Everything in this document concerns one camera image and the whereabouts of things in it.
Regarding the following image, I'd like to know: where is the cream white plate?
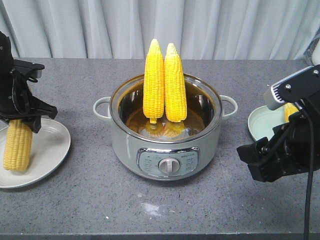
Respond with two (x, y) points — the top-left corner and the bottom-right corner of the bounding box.
(0, 118), (71, 189)

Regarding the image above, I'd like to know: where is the yellow corn cob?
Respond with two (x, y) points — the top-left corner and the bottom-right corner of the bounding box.
(143, 38), (165, 124)
(164, 43), (187, 123)
(284, 103), (299, 123)
(3, 119), (33, 172)

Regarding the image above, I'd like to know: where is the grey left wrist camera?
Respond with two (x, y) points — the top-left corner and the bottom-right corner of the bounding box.
(28, 69), (42, 83)

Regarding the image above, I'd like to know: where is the green electric cooking pot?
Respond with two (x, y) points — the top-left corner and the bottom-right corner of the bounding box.
(94, 74), (238, 181)

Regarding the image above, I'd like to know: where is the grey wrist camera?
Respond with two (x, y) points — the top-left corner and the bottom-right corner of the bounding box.
(28, 69), (42, 83)
(263, 84), (288, 111)

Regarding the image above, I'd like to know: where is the grey stone countertop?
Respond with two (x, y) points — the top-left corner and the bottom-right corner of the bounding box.
(0, 58), (307, 240)

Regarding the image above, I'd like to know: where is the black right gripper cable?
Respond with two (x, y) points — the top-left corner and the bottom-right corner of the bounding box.
(293, 101), (315, 240)

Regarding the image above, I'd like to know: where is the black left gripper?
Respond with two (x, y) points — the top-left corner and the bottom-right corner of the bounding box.
(0, 33), (58, 134)

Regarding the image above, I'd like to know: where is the light green plate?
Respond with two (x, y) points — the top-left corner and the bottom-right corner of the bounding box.
(247, 105), (286, 141)

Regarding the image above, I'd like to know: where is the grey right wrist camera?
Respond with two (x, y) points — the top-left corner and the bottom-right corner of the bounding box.
(263, 84), (288, 111)

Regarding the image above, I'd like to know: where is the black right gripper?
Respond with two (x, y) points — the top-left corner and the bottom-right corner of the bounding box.
(236, 65), (320, 183)

